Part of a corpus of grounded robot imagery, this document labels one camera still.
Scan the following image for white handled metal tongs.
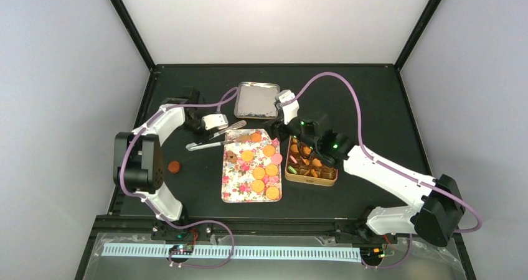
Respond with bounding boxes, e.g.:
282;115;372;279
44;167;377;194
186;120;247;151

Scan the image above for silver tin lid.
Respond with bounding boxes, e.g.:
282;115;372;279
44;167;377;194
234;82;280;119

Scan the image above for brown round chocolate cookie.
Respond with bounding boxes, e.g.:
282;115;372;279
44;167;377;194
167;161;181;174

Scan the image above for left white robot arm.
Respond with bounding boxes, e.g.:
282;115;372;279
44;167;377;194
113;87;226;222

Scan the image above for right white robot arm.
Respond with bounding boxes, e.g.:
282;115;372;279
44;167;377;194
265;117;466;247

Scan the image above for orange plain round cookie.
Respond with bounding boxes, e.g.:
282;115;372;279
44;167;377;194
250;133;262;142

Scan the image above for yellow dotted round biscuit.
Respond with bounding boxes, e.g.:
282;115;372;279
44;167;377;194
262;144;276;157

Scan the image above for brown flower cookie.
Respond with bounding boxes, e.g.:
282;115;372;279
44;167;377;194
225;151;238;164

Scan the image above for gold cookie tin box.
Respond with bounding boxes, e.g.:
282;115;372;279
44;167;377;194
285;137;338;187

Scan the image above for floral cookie tray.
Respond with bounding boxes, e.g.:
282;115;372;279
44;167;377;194
220;129;283;203

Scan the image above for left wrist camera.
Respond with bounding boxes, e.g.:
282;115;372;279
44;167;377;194
201;113;229;131

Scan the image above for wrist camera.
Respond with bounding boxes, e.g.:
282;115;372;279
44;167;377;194
275;90;299;124
201;113;229;131

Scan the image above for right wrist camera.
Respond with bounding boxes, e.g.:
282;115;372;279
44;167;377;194
275;90;299;124

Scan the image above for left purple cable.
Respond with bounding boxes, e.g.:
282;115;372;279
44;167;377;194
118;86;239;269

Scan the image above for white slotted cable duct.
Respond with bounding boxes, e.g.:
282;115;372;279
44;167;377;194
100;243;361;263

